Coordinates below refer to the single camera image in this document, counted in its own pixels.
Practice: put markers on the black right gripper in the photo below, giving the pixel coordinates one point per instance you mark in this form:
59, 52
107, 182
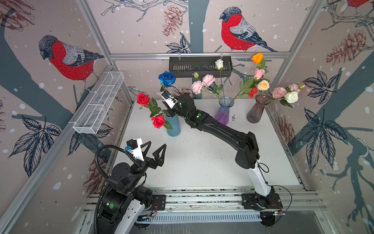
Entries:
172, 111

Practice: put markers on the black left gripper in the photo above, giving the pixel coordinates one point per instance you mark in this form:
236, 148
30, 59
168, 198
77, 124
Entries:
152, 163

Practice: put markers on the teal ceramic vase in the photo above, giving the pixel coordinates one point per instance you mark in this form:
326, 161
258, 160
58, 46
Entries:
176, 129

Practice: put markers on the blue rose stem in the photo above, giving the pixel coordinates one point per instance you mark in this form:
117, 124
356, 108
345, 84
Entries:
167, 79

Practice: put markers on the blue purple glass vase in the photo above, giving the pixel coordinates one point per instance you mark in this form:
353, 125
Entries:
222, 114

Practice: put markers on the white rose stem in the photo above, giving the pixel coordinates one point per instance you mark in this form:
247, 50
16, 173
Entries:
220, 66
289, 98

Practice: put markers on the mauve glass vase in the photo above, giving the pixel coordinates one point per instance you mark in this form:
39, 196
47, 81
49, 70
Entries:
256, 112

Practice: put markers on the single pink rose stem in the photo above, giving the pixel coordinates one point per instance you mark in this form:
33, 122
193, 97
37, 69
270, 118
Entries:
254, 85

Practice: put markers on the orange rose stem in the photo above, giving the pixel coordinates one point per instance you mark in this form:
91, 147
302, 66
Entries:
257, 58

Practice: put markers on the pink carnation stem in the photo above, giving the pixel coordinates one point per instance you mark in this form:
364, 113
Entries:
279, 92

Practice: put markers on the small red rose stem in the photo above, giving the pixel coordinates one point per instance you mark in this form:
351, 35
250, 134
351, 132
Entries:
160, 121

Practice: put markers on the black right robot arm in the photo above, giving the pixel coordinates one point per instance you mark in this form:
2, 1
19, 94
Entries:
245, 144

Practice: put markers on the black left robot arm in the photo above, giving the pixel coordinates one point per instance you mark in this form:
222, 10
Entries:
125, 201

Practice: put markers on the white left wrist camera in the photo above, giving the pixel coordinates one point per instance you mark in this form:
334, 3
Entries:
134, 148

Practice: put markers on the black hanging wire basket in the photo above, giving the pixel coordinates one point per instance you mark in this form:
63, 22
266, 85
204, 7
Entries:
184, 67

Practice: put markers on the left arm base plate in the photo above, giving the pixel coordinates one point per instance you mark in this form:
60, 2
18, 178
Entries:
158, 203

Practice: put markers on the white wire mesh basket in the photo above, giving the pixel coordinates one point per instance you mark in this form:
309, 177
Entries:
94, 113

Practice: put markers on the aluminium rail base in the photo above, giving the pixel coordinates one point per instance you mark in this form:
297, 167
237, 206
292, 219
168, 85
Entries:
220, 205

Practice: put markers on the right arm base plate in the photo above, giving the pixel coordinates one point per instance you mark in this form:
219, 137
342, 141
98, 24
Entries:
257, 203

